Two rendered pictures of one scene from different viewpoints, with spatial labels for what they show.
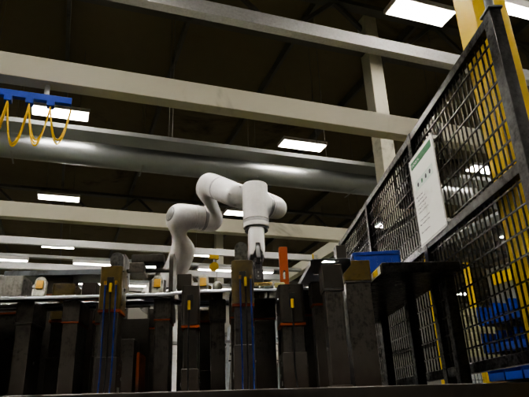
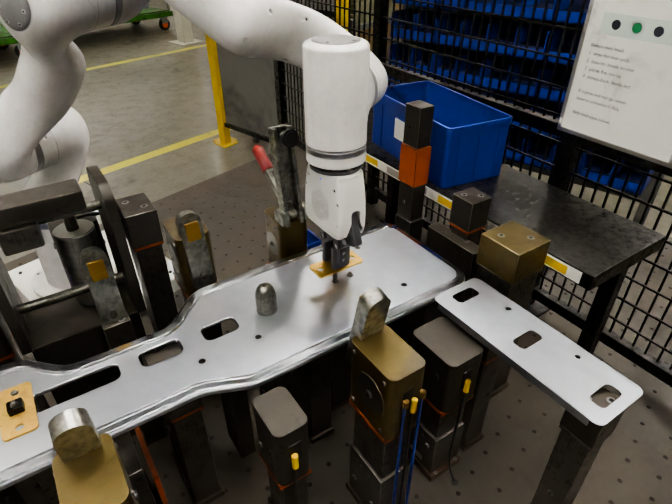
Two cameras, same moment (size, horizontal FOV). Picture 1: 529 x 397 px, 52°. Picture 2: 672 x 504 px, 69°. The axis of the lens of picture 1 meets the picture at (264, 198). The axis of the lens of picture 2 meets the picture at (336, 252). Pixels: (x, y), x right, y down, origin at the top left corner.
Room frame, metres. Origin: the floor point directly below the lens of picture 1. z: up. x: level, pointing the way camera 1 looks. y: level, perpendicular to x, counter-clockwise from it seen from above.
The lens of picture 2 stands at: (1.10, 0.34, 1.50)
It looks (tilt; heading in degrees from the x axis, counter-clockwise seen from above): 34 degrees down; 331
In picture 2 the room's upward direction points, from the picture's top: straight up
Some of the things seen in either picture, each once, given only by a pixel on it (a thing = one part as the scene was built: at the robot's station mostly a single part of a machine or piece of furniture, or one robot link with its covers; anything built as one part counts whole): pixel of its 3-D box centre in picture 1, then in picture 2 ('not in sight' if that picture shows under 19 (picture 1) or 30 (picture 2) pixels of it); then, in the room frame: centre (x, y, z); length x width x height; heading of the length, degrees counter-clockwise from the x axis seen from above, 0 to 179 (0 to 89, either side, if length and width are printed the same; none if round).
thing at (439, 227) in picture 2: not in sight; (445, 298); (1.67, -0.23, 0.85); 0.12 x 0.03 x 0.30; 5
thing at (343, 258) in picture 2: (258, 270); (344, 252); (1.64, 0.03, 1.07); 0.03 x 0.03 x 0.07; 5
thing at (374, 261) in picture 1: (372, 280); (434, 129); (1.94, -0.38, 1.10); 0.30 x 0.17 x 0.13; 177
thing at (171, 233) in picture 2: (203, 344); (199, 306); (1.85, 0.22, 0.88); 0.11 x 0.07 x 0.37; 5
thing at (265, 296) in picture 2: (217, 291); (266, 300); (1.65, 0.16, 1.02); 0.03 x 0.03 x 0.07
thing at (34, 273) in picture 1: (62, 276); not in sight; (1.94, 0.75, 1.16); 0.37 x 0.14 x 0.02; 95
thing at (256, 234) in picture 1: (257, 243); (336, 191); (1.66, 0.03, 1.17); 0.10 x 0.07 x 0.11; 5
